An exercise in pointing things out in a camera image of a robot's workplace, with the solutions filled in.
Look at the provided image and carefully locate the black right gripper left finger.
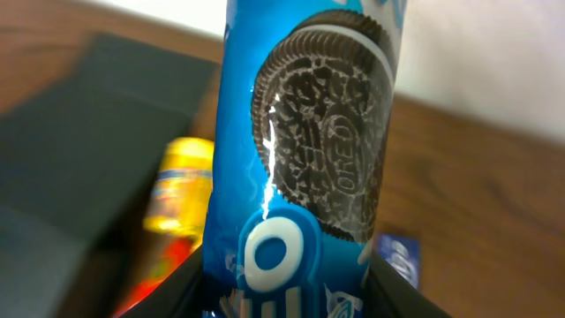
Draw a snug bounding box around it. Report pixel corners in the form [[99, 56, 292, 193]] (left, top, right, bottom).
[[120, 247, 204, 318]]

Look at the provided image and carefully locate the yellow candy jar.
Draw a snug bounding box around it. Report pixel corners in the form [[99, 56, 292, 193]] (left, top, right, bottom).
[[143, 137, 215, 248]]

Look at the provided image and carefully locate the black gift box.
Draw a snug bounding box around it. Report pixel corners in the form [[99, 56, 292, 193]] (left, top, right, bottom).
[[1, 34, 216, 318]]

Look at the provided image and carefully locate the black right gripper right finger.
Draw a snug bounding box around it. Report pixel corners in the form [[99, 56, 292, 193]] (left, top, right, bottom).
[[368, 253, 451, 318]]

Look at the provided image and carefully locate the red snack bag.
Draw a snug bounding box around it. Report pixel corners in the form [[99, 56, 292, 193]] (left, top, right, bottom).
[[112, 238, 198, 318]]

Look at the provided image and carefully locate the small blue gum pack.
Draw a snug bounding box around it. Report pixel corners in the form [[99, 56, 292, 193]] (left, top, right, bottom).
[[377, 233, 421, 290]]

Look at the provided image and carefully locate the blue Oreo cookie pack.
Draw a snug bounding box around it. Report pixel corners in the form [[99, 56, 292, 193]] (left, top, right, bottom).
[[203, 0, 406, 317]]

